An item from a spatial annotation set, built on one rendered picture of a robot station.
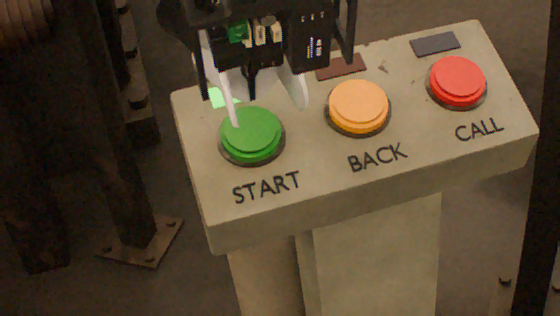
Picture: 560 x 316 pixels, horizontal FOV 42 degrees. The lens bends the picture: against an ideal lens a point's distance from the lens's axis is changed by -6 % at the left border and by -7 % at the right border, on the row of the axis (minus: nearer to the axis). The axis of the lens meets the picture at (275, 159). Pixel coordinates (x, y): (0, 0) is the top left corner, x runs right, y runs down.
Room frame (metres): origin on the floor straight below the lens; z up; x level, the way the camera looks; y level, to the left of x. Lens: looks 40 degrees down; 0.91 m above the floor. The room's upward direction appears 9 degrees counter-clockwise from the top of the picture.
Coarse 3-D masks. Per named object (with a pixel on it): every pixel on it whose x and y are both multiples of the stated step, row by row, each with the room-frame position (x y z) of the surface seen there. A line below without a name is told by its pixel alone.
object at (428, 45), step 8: (448, 32) 0.47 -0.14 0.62; (416, 40) 0.47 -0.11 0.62; (424, 40) 0.47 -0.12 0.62; (432, 40) 0.47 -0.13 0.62; (440, 40) 0.47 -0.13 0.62; (448, 40) 0.46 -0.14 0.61; (456, 40) 0.46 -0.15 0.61; (416, 48) 0.46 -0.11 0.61; (424, 48) 0.46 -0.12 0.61; (432, 48) 0.46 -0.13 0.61; (440, 48) 0.46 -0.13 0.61; (448, 48) 0.46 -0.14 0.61; (424, 56) 0.45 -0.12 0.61
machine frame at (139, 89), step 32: (96, 0) 1.31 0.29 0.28; (128, 0) 1.73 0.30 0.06; (128, 32) 1.55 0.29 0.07; (32, 64) 1.15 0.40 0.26; (128, 64) 1.40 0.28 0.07; (32, 96) 1.15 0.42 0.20; (64, 96) 1.16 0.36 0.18; (128, 96) 1.28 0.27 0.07; (32, 128) 1.14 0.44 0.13; (64, 128) 1.15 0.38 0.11; (128, 128) 1.19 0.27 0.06; (64, 160) 1.15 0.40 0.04
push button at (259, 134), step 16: (240, 112) 0.41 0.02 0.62; (256, 112) 0.41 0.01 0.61; (224, 128) 0.40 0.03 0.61; (240, 128) 0.40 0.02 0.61; (256, 128) 0.40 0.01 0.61; (272, 128) 0.40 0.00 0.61; (224, 144) 0.39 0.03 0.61; (240, 144) 0.39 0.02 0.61; (256, 144) 0.39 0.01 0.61; (272, 144) 0.39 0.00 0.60; (240, 160) 0.39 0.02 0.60; (256, 160) 0.38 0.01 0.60
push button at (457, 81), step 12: (444, 60) 0.44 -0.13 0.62; (456, 60) 0.44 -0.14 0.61; (468, 60) 0.44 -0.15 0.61; (432, 72) 0.43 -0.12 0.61; (444, 72) 0.43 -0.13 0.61; (456, 72) 0.43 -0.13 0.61; (468, 72) 0.43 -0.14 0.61; (480, 72) 0.43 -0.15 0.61; (432, 84) 0.42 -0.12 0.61; (444, 84) 0.42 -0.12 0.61; (456, 84) 0.42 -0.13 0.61; (468, 84) 0.42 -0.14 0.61; (480, 84) 0.42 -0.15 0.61; (444, 96) 0.41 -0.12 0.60; (456, 96) 0.41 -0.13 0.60; (468, 96) 0.41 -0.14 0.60; (480, 96) 0.41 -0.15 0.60
